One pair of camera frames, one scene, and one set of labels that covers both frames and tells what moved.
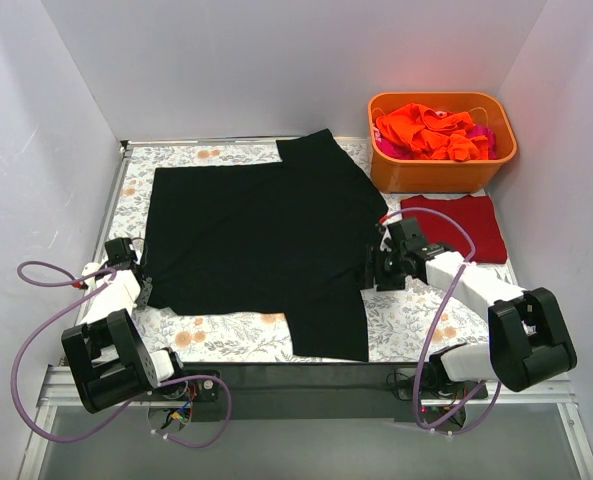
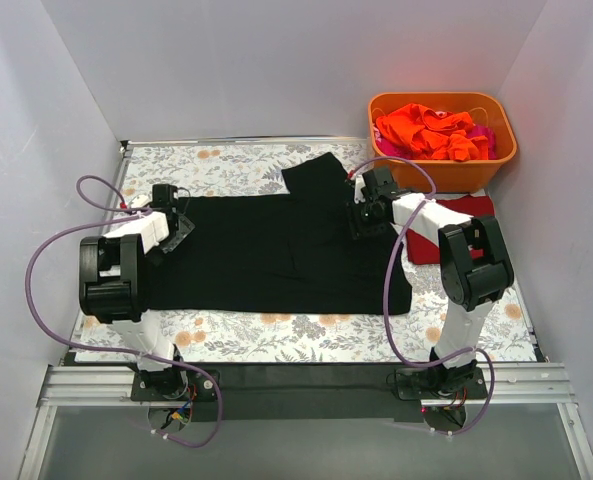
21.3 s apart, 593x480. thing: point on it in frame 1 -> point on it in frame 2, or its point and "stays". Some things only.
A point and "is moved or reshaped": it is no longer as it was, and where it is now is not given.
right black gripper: [376, 267] -> [358, 223]
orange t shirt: [435, 135] stays
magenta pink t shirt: [397, 152] stays
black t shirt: [291, 237] is moved or reshaped
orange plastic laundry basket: [438, 142] stays
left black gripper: [143, 288] -> [180, 230]
